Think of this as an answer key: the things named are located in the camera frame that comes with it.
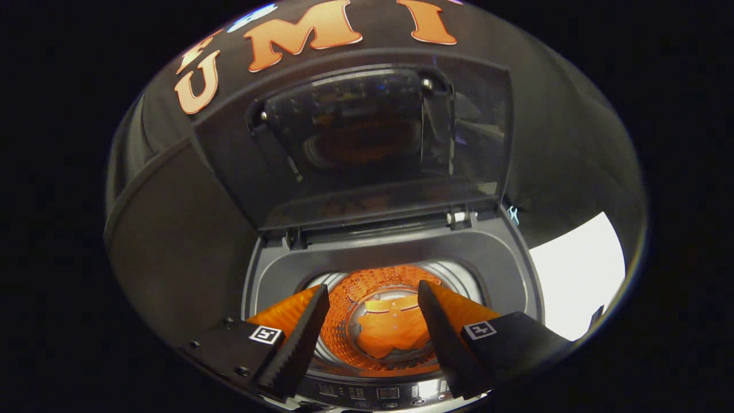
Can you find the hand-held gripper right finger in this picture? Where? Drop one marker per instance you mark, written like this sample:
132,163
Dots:
444,344

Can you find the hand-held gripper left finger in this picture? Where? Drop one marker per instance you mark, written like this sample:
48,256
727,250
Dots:
301,344

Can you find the black backdrop cloth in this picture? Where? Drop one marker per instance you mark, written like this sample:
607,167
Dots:
573,143

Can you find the yellow polo shirt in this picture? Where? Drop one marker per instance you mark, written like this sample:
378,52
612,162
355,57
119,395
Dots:
393,332

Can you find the small light blue clip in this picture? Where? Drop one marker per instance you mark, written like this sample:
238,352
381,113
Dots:
513,215

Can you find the white sheet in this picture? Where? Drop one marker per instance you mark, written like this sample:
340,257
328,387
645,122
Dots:
579,275

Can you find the grey platform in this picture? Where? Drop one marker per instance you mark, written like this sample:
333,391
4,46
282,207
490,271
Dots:
178,241

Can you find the dark glass washing machine lid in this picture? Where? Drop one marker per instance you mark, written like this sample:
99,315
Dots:
355,132

